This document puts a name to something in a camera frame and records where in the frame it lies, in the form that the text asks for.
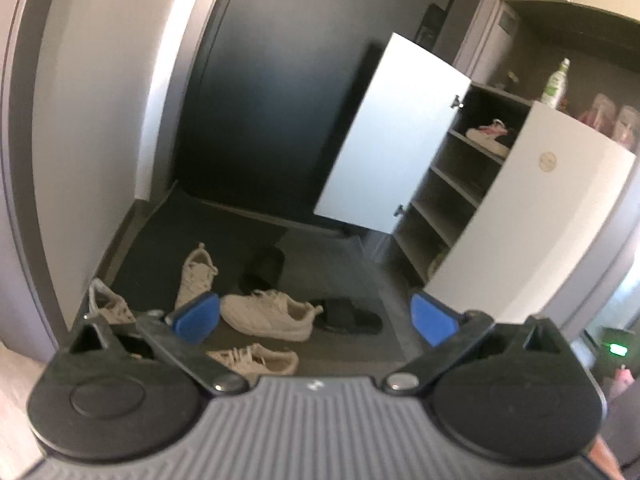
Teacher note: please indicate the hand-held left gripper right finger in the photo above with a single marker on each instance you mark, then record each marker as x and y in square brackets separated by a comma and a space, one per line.
[432, 320]

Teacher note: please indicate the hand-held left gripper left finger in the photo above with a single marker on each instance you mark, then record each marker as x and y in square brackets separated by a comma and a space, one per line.
[197, 315]

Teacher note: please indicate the plain white lace-up sneaker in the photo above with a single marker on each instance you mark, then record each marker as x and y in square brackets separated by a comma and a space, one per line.
[270, 317]
[195, 280]

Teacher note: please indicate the black slide sandal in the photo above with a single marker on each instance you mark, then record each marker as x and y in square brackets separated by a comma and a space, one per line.
[350, 317]
[262, 267]

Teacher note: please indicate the white sneaker with grey swoosh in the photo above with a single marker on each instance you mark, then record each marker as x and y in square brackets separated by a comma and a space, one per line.
[265, 360]
[112, 310]

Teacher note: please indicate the grey striped floor mat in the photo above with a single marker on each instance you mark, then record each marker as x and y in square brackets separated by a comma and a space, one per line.
[360, 270]

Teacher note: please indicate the dark doormat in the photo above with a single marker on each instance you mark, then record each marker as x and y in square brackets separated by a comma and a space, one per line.
[200, 225]

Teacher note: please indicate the metal door hinge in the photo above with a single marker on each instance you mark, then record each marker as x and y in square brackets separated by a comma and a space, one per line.
[456, 101]
[398, 210]

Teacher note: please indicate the white cabinet door with sticker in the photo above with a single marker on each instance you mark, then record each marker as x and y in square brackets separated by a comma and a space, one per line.
[525, 235]

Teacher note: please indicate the plain white cabinet door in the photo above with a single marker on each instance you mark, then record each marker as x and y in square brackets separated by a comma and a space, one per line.
[390, 135]

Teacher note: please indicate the round gold sticker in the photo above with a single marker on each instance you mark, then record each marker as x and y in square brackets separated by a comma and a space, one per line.
[548, 162]

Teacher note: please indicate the pink and white sneaker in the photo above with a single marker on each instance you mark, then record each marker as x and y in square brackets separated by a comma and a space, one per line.
[487, 135]

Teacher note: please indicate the pink translucent object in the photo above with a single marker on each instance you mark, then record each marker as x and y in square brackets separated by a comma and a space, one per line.
[597, 112]
[625, 127]

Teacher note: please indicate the dark entrance door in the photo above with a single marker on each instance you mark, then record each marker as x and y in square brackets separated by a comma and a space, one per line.
[275, 110]

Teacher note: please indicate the green and white bottle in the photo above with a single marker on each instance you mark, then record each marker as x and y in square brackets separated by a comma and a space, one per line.
[554, 87]

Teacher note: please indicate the black door lock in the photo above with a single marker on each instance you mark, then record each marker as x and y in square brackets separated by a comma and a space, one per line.
[431, 22]

